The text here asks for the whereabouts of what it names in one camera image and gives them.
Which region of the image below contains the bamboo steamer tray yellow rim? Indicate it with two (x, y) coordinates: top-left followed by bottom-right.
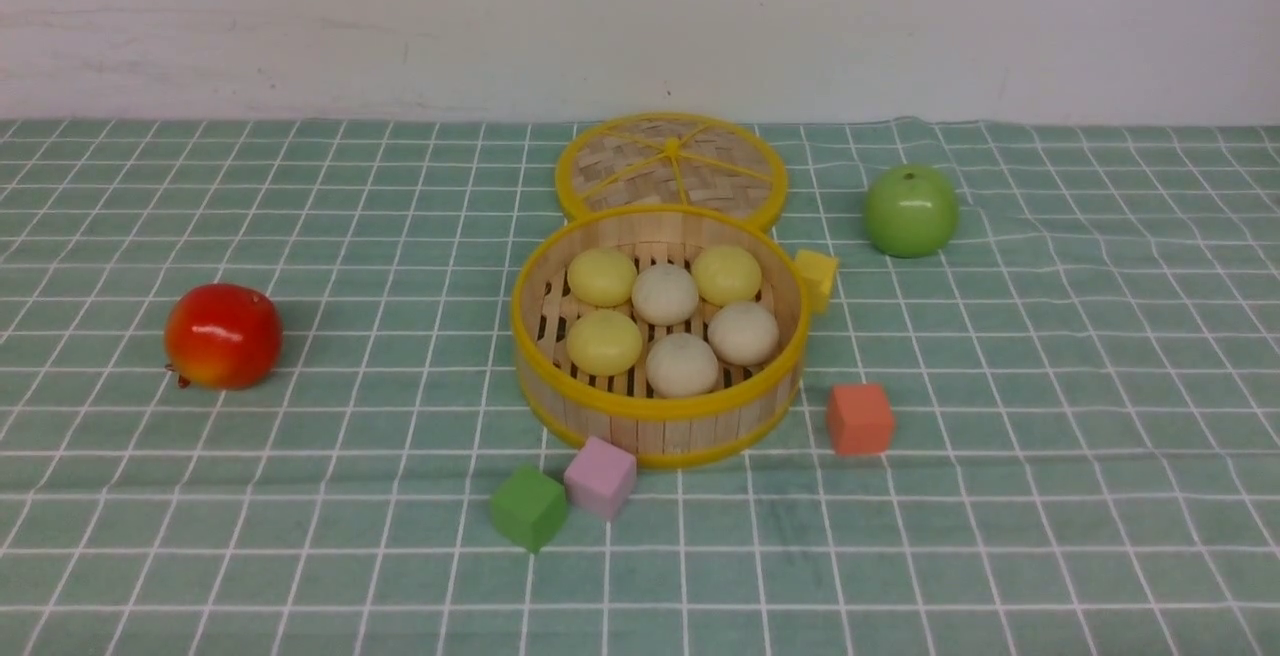
(509, 204), (812, 469)

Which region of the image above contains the green cube block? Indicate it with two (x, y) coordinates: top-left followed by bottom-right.
(489, 464), (570, 554)

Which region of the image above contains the yellow bun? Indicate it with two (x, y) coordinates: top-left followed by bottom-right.
(566, 247), (637, 308)
(690, 245), (763, 308)
(564, 309), (645, 378)

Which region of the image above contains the yellow cube block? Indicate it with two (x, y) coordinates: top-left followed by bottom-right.
(794, 249), (838, 313)

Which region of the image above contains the pink cube block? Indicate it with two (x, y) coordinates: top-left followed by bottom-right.
(563, 436), (637, 521)

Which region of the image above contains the orange cube block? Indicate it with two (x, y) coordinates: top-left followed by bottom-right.
(826, 383), (896, 456)

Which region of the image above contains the woven bamboo steamer lid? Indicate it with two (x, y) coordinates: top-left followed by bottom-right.
(554, 111), (788, 231)

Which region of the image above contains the green checkered tablecloth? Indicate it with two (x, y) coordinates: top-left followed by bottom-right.
(1, 118), (1279, 655)

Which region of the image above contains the green apple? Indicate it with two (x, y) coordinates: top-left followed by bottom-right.
(863, 163), (960, 258)

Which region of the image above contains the white bun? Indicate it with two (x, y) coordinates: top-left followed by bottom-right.
(707, 300), (780, 366)
(645, 333), (721, 398)
(631, 263), (701, 327)

